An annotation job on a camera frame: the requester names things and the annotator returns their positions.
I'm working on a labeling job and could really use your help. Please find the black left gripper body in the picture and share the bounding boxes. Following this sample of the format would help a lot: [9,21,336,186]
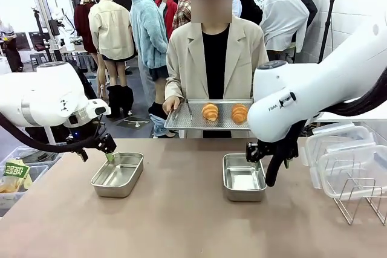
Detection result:
[65,132,117,162]

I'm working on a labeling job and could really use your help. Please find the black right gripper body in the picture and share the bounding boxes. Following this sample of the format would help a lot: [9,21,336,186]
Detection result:
[245,140,299,163]

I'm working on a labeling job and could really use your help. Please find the steel rectangular container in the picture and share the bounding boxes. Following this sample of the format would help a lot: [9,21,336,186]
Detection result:
[90,152,145,199]
[223,153,268,202]

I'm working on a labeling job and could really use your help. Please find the golden croissant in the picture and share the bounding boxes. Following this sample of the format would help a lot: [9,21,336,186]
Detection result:
[231,103,249,125]
[201,103,220,121]

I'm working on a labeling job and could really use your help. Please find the metal baking tray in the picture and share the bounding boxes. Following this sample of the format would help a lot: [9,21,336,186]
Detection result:
[163,98,255,131]

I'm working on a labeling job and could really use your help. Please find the metal tongs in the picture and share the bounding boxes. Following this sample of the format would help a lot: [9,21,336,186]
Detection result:
[172,99,195,121]

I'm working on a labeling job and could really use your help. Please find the person's right forearm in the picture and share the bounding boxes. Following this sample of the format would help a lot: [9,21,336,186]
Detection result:
[164,69,190,102]

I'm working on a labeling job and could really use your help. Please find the person's right hand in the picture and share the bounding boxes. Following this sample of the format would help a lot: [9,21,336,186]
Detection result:
[162,95,183,117]

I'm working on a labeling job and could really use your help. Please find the clear plastic storage bin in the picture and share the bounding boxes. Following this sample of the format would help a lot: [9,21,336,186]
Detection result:
[0,163,51,217]
[11,146,66,168]

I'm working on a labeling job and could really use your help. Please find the black furry boot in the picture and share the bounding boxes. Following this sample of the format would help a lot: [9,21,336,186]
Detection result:
[105,85,124,118]
[121,85,135,117]

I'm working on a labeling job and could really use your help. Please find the blue jeans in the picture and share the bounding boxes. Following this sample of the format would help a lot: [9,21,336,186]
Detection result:
[149,114,179,138]

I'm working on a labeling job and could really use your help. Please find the green snack bag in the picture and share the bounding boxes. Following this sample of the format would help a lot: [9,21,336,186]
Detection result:
[2,160,33,194]

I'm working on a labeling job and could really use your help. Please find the white work table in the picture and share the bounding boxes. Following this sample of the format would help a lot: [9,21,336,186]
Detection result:
[311,109,387,126]

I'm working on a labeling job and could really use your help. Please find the person in beige blazer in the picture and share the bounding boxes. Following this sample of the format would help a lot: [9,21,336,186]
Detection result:
[164,0,270,138]

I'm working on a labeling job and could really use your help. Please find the grey metal stool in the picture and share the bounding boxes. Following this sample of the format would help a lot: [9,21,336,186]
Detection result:
[30,53,51,71]

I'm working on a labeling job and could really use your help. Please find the mannequin in cream jacket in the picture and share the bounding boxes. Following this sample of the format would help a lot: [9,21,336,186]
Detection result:
[88,0,137,102]

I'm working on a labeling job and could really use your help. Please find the mannequin in blue fleece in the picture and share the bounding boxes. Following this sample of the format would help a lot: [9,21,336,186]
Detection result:
[129,0,169,105]

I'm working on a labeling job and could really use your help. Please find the mannequin in dark red top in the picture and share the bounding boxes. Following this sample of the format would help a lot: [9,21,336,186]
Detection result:
[73,0,98,54]

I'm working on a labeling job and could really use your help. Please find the background person in dark clothes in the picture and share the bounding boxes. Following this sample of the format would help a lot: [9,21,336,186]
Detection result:
[0,18,24,73]

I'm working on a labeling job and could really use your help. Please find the black tripod with device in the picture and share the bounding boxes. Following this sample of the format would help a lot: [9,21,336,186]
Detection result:
[31,7,63,62]

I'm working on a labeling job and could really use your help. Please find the mannequin in white shirt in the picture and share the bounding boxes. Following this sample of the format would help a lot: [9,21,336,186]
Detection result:
[259,0,310,62]

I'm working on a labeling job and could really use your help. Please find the mannequin in red jacket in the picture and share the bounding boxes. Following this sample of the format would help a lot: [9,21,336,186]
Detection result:
[154,0,178,40]

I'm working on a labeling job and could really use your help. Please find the mannequin in black top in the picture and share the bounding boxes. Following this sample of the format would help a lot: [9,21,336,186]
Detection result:
[289,0,319,29]

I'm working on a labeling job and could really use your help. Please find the black light stand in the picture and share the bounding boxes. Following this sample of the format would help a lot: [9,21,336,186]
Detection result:
[317,0,338,63]

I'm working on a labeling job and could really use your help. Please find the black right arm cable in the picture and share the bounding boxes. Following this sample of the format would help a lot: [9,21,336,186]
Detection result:
[265,67,387,187]

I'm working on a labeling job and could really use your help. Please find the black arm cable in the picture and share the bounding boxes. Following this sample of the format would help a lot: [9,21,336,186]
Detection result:
[0,112,103,153]
[265,67,387,187]

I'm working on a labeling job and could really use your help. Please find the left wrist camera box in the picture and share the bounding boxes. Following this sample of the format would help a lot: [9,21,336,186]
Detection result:
[86,98,112,117]

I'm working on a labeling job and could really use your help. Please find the mannequin base plate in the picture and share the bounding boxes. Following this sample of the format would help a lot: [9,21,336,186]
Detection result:
[116,118,151,131]

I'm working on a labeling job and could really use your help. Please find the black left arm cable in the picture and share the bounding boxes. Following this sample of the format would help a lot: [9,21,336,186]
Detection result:
[0,112,103,153]

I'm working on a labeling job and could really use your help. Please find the metal wire rack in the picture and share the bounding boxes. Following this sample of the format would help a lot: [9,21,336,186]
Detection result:
[328,158,387,226]

